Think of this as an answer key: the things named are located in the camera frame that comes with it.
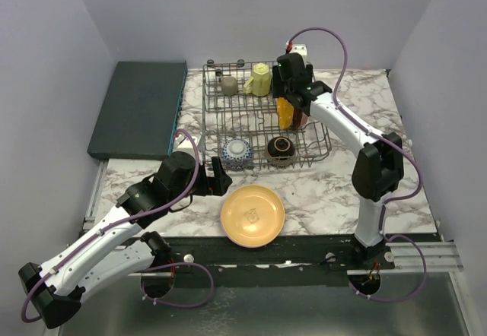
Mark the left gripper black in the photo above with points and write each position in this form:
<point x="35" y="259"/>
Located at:
<point x="216" y="185"/>

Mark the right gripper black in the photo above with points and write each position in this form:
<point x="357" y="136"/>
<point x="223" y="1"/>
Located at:
<point x="278" y="88"/>

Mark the red and blue patterned bowl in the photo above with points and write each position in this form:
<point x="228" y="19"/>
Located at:
<point x="237" y="154"/>

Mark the yellow plate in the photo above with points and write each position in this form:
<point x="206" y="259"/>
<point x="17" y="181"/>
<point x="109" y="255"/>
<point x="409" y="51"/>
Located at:
<point x="285" y="112"/>

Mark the cream mug yellow handle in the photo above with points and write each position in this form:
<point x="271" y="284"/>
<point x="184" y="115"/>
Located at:
<point x="259" y="81"/>

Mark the tan orange round plate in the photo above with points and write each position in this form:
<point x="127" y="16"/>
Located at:
<point x="252" y="203"/>

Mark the grey wire dish rack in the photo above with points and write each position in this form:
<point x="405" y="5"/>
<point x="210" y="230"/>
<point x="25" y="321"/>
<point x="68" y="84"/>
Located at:
<point x="254" y="119"/>

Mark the small grey-brown cup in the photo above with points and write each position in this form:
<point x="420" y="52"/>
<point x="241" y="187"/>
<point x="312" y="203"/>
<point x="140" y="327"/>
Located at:
<point x="229" y="85"/>

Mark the dark patterned bowl cream inside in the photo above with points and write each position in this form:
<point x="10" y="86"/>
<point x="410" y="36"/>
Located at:
<point x="280" y="152"/>

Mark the plain pink round plate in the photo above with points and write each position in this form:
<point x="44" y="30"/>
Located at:
<point x="252" y="235"/>

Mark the pink polka dot plate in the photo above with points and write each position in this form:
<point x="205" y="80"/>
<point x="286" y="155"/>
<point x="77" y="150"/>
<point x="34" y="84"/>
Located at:
<point x="299" y="119"/>

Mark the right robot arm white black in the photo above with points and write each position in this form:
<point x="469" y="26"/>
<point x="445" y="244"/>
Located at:
<point x="378" y="166"/>

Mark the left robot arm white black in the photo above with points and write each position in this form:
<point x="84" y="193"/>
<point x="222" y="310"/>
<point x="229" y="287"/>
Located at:
<point x="119" y="244"/>

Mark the dark grey flat box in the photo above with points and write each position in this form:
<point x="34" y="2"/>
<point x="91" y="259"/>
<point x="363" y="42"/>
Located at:
<point x="138" y="117"/>

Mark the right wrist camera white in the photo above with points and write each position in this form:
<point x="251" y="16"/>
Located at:
<point x="300" y="49"/>

